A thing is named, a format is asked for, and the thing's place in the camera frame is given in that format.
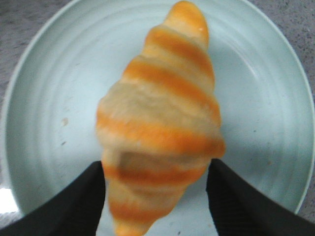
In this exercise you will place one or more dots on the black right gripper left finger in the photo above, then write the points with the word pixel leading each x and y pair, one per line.
pixel 75 211

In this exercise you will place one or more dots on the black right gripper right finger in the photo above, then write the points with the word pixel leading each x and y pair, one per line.
pixel 238 209

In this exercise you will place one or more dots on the orange striped croissant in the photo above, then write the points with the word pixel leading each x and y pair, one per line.
pixel 159 124

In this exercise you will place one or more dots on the light green plate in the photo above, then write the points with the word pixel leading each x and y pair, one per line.
pixel 267 114

